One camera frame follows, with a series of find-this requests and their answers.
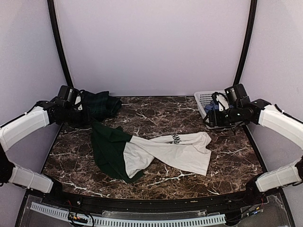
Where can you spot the blue checkered shirt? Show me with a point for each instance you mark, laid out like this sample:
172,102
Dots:
211,106

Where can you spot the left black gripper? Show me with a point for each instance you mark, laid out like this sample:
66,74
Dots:
86,119

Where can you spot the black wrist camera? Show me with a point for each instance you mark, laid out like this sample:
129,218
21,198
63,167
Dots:
233,97
68,97

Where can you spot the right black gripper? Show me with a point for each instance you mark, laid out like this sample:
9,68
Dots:
214,120

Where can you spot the left black frame post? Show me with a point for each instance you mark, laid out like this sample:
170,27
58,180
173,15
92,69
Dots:
58,42

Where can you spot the white slotted cable duct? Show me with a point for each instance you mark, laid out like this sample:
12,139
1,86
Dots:
128,219

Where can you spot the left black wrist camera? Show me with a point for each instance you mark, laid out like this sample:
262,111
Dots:
68,97

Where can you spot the black frame post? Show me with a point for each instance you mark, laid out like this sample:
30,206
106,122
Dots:
58,42
246,42

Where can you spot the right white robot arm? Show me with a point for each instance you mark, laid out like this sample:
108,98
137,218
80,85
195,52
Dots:
261,112

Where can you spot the white plastic laundry basket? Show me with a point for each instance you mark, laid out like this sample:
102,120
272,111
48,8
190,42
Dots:
205,97

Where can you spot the dark green plaid garment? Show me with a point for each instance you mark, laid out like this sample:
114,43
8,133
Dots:
100,106

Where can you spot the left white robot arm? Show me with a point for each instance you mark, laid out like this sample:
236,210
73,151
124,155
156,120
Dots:
42,114

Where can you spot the white and green raglan shirt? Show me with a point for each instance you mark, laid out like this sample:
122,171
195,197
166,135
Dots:
125,157

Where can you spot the black curved front rail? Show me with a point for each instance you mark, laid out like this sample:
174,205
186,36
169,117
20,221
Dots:
98,204

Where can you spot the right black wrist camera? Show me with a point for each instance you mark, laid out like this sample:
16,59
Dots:
233,97

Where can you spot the right black frame post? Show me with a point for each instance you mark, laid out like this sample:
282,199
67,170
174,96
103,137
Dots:
246,42

